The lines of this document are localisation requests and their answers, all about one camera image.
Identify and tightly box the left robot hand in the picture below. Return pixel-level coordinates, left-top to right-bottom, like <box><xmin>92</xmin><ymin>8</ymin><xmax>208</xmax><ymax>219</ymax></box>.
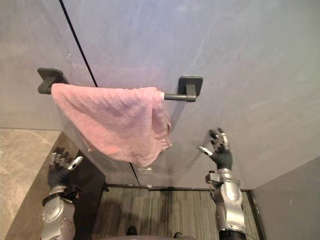
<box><xmin>47</xmin><ymin>146</ymin><xmax>84</xmax><ymax>189</ymax></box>

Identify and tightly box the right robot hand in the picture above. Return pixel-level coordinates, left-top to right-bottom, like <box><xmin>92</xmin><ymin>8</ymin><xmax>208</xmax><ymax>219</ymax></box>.
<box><xmin>197</xmin><ymin>127</ymin><xmax>234</xmax><ymax>171</ymax></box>

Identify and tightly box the marble washtable counter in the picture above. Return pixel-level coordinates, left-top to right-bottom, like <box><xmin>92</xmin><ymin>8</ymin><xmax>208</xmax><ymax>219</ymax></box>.
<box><xmin>0</xmin><ymin>128</ymin><xmax>63</xmax><ymax>240</ymax></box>

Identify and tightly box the dark grey towel bar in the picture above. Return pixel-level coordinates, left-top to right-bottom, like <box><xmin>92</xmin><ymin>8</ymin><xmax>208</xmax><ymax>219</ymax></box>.
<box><xmin>37</xmin><ymin>67</ymin><xmax>204</xmax><ymax>103</ymax></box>

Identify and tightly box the pink towel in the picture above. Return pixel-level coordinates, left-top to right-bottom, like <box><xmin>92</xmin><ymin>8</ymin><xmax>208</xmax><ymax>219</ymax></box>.
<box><xmin>50</xmin><ymin>83</ymin><xmax>173</xmax><ymax>168</ymax></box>

